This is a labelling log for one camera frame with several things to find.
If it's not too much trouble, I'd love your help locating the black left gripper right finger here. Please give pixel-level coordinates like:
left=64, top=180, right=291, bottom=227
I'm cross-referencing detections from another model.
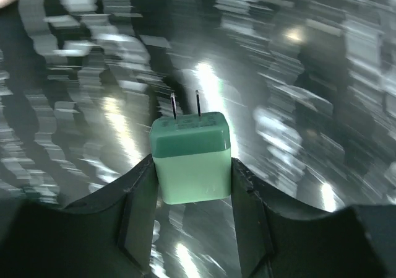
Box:
left=231, top=159, right=395, bottom=277

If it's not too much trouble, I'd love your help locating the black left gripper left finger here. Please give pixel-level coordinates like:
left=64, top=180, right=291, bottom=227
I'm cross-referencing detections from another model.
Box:
left=1, top=156, right=158, bottom=277

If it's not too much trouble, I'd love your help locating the green white plug adapter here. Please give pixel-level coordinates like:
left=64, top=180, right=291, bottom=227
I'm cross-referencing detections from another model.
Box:
left=149, top=89, right=233, bottom=205

